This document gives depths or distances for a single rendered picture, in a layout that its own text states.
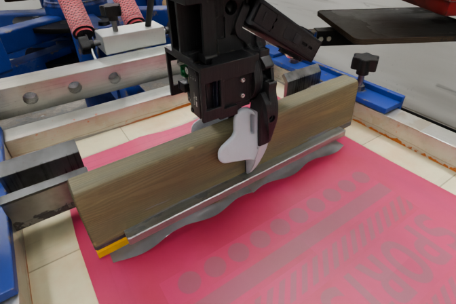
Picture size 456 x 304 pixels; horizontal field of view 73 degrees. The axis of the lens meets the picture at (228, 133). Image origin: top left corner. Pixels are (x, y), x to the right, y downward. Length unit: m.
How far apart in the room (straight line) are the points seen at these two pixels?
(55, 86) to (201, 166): 0.33
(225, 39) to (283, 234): 0.22
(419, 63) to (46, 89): 2.29
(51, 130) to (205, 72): 0.34
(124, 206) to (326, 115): 0.28
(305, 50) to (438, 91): 2.17
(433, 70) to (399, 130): 1.94
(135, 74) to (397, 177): 0.47
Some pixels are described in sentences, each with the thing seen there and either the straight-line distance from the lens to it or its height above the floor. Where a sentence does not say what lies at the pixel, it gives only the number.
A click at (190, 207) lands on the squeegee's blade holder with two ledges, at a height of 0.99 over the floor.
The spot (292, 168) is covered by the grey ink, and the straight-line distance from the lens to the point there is 0.44.
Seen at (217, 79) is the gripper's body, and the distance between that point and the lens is 0.27.
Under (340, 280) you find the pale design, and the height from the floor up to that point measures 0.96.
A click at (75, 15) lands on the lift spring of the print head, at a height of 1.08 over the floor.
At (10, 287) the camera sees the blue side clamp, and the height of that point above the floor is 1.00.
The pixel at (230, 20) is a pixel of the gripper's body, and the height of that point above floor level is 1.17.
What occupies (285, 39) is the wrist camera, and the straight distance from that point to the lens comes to 0.32.
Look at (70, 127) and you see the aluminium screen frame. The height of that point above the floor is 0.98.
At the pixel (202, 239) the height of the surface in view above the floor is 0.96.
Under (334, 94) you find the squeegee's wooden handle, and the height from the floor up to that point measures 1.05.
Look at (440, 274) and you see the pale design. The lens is 0.39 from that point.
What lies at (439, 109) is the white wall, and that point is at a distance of 2.52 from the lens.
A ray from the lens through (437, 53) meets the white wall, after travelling 2.44.
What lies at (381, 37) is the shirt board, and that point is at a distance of 1.10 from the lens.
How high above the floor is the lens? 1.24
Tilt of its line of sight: 34 degrees down
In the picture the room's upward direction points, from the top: 1 degrees counter-clockwise
